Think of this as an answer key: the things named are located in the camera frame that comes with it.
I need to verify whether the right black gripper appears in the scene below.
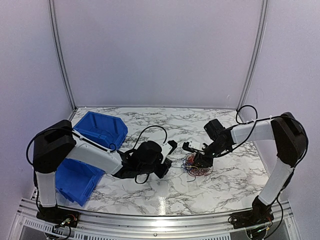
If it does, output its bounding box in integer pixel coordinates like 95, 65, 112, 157
191, 140, 229, 169

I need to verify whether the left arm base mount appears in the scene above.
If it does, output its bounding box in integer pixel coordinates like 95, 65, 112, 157
36, 204, 80, 228

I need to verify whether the blue bin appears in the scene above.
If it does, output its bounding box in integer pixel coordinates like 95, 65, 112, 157
62, 158, 105, 176
73, 111, 128, 150
55, 163, 103, 207

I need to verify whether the aluminium corner post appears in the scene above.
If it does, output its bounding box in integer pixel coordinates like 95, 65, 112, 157
47, 0, 77, 111
236, 0, 270, 110

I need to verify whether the blue bin near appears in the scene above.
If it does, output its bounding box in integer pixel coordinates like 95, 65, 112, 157
55, 163, 103, 207

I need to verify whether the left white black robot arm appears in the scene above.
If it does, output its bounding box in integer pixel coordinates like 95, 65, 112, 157
25, 119, 177, 223

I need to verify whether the aluminium front frame rail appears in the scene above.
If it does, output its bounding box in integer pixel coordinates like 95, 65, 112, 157
8, 198, 302, 240

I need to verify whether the right aluminium corner post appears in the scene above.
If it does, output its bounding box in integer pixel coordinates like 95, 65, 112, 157
236, 0, 270, 110

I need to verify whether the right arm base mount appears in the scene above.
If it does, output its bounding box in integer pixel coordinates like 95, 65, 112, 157
227, 197, 274, 229

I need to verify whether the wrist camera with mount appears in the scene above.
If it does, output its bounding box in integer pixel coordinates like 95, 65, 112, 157
160, 140, 178, 164
182, 141, 202, 153

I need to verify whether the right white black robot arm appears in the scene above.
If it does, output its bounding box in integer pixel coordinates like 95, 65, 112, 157
183, 112, 309, 224

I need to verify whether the coloured wire bundle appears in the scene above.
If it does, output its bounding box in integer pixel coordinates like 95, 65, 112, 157
180, 153, 215, 182

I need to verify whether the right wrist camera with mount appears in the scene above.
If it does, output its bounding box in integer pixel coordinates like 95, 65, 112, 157
182, 141, 202, 153

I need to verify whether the blue bin far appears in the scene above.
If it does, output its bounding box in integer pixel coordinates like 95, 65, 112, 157
73, 111, 128, 150

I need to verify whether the left aluminium corner post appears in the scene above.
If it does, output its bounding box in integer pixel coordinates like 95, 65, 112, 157
47, 0, 77, 111

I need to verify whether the blue bin middle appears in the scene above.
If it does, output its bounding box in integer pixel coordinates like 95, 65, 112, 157
62, 158, 105, 176

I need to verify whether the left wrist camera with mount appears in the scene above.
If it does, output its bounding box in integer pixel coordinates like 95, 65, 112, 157
160, 140, 178, 164

